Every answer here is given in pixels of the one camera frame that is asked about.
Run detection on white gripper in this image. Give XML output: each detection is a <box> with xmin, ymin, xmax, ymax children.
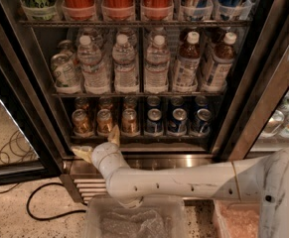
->
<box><xmin>71</xmin><ymin>125</ymin><xmax>129</xmax><ymax>179</ymax></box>

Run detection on orange can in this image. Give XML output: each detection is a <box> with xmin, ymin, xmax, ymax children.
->
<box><xmin>74</xmin><ymin>97</ymin><xmax>89</xmax><ymax>113</ymax></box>
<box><xmin>123</xmin><ymin>96</ymin><xmax>137</xmax><ymax>109</ymax></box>
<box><xmin>98</xmin><ymin>97</ymin><xmax>114</xmax><ymax>111</ymax></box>
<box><xmin>122</xmin><ymin>108</ymin><xmax>139</xmax><ymax>135</ymax></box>
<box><xmin>72</xmin><ymin>109</ymin><xmax>93</xmax><ymax>138</ymax></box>
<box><xmin>96</xmin><ymin>109</ymin><xmax>114</xmax><ymax>135</ymax></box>

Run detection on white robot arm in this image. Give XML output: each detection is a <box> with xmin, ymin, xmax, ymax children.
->
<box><xmin>71</xmin><ymin>127</ymin><xmax>289</xmax><ymax>238</ymax></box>

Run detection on front left blue can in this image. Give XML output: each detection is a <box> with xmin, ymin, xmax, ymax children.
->
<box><xmin>146</xmin><ymin>108</ymin><xmax>163</xmax><ymax>134</ymax></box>

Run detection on back left blue can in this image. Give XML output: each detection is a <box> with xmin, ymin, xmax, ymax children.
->
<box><xmin>147</xmin><ymin>96</ymin><xmax>161</xmax><ymax>109</ymax></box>

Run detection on front middle blue can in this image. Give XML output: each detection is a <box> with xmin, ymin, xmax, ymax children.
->
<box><xmin>168</xmin><ymin>108</ymin><xmax>187</xmax><ymax>134</ymax></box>

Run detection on front white green can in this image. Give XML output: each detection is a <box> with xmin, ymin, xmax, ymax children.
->
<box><xmin>51</xmin><ymin>54</ymin><xmax>81</xmax><ymax>94</ymax></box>

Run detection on white green can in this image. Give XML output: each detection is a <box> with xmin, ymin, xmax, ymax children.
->
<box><xmin>57</xmin><ymin>40</ymin><xmax>76</xmax><ymax>63</ymax></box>
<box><xmin>51</xmin><ymin>54</ymin><xmax>81</xmax><ymax>94</ymax></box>

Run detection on open glass fridge door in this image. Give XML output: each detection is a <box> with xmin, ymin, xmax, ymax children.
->
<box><xmin>0</xmin><ymin>44</ymin><xmax>61</xmax><ymax>185</ymax></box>

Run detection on back middle blue can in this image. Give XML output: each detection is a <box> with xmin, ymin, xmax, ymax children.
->
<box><xmin>169</xmin><ymin>96</ymin><xmax>184</xmax><ymax>110</ymax></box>

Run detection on stainless steel fridge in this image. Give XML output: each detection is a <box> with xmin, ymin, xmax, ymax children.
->
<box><xmin>0</xmin><ymin>0</ymin><xmax>283</xmax><ymax>202</ymax></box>

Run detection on front right blue can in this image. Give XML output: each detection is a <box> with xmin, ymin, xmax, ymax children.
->
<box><xmin>191</xmin><ymin>108</ymin><xmax>212</xmax><ymax>137</ymax></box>

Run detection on back white green can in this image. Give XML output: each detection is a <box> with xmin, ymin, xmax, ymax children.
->
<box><xmin>57</xmin><ymin>40</ymin><xmax>76</xmax><ymax>63</ymax></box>

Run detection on back right blue can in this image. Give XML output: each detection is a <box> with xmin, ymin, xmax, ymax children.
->
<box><xmin>194</xmin><ymin>95</ymin><xmax>209</xmax><ymax>111</ymax></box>

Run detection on middle red cola can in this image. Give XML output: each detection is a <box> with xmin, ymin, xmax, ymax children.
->
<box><xmin>102</xmin><ymin>0</ymin><xmax>134</xmax><ymax>21</ymax></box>

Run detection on right red cola can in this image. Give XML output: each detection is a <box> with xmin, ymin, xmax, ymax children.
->
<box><xmin>143</xmin><ymin>0</ymin><xmax>171</xmax><ymax>20</ymax></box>

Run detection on closed right fridge door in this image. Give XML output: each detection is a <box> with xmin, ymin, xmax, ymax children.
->
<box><xmin>218</xmin><ymin>0</ymin><xmax>289</xmax><ymax>160</ymax></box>

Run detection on left water bottle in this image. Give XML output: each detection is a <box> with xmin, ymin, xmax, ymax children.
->
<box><xmin>77</xmin><ymin>35</ymin><xmax>110</xmax><ymax>94</ymax></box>

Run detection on water bottle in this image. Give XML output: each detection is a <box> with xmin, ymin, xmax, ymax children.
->
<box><xmin>144</xmin><ymin>35</ymin><xmax>171</xmax><ymax>93</ymax></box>
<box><xmin>112</xmin><ymin>34</ymin><xmax>139</xmax><ymax>93</ymax></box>
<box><xmin>77</xmin><ymin>35</ymin><xmax>110</xmax><ymax>94</ymax></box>

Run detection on middle water bottle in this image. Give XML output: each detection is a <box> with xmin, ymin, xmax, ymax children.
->
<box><xmin>112</xmin><ymin>34</ymin><xmax>139</xmax><ymax>93</ymax></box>

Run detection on clear bin with bubble wrap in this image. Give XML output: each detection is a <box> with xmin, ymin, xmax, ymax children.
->
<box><xmin>81</xmin><ymin>195</ymin><xmax>189</xmax><ymax>238</ymax></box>

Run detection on right water bottle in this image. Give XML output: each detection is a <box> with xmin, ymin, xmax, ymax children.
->
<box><xmin>144</xmin><ymin>35</ymin><xmax>171</xmax><ymax>93</ymax></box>

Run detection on left tea bottle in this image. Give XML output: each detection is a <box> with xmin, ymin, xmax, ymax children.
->
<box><xmin>173</xmin><ymin>31</ymin><xmax>201</xmax><ymax>92</ymax></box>

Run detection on tea bottle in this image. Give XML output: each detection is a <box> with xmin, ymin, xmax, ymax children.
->
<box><xmin>201</xmin><ymin>32</ymin><xmax>236</xmax><ymax>92</ymax></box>
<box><xmin>173</xmin><ymin>31</ymin><xmax>201</xmax><ymax>92</ymax></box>

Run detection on right tea bottle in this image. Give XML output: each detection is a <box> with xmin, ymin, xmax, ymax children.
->
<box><xmin>201</xmin><ymin>32</ymin><xmax>236</xmax><ymax>92</ymax></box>

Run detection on clear bin pink bubble wrap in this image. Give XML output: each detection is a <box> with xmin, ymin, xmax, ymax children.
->
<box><xmin>213</xmin><ymin>200</ymin><xmax>260</xmax><ymax>238</ymax></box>

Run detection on black power cable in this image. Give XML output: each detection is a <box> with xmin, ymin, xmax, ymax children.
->
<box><xmin>26</xmin><ymin>181</ymin><xmax>88</xmax><ymax>222</ymax></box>

